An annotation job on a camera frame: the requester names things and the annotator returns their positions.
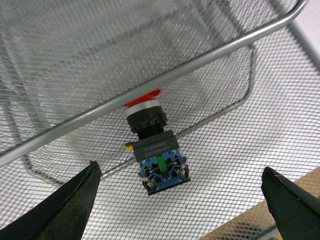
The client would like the red emergency push button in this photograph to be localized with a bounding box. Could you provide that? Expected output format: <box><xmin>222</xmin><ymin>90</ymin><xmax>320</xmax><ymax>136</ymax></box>
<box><xmin>125</xmin><ymin>88</ymin><xmax>191</xmax><ymax>196</ymax></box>

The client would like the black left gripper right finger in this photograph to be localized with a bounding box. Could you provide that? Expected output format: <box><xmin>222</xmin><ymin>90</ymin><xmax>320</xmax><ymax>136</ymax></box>
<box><xmin>261</xmin><ymin>167</ymin><xmax>320</xmax><ymax>240</ymax></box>

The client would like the silver mesh tray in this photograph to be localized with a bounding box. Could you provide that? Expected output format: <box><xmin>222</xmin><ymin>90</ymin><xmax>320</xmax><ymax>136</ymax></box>
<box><xmin>0</xmin><ymin>27</ymin><xmax>320</xmax><ymax>240</ymax></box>
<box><xmin>0</xmin><ymin>0</ymin><xmax>310</xmax><ymax>168</ymax></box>

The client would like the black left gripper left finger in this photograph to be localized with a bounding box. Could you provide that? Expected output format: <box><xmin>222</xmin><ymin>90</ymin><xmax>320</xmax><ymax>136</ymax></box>
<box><xmin>0</xmin><ymin>161</ymin><xmax>102</xmax><ymax>240</ymax></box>

